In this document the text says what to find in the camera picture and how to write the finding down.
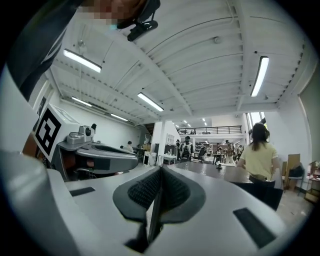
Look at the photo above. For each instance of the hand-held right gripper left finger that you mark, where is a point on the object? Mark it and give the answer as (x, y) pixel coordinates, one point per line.
(87, 212)

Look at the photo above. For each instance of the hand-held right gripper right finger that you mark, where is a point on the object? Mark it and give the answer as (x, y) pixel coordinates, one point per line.
(212, 225)

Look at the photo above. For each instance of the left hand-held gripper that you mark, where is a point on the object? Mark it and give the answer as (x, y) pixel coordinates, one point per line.
(50, 130)

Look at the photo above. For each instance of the person's left forearm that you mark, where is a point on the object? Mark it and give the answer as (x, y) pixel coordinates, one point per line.
(28, 147)

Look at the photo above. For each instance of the person's left hand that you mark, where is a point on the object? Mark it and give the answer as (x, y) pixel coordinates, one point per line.
(68, 162)

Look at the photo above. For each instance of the ceiling tube light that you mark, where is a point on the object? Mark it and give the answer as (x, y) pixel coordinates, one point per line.
(82, 60)
(119, 117)
(260, 76)
(150, 101)
(81, 101)

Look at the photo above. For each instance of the white table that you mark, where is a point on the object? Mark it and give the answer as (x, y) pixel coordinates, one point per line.
(167, 157)

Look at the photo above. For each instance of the black mezzanine railing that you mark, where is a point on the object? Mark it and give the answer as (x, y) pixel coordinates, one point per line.
(210, 130)

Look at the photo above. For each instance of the flat cardboard sheet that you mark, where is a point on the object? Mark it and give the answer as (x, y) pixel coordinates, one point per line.
(293, 160)

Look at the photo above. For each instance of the window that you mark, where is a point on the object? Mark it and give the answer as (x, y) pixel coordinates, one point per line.
(255, 118)

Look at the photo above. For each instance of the person's black shirt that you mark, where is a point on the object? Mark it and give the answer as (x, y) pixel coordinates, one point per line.
(32, 50)

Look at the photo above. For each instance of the person's face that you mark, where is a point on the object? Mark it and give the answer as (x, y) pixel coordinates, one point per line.
(105, 7)

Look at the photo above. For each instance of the round ceiling detector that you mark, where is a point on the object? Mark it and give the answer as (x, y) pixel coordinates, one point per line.
(216, 40)

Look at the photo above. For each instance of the metal frame chair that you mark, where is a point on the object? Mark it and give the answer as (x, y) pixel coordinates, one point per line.
(296, 175)

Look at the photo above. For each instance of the black head-mounted camera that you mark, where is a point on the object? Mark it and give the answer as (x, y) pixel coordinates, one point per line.
(142, 27)

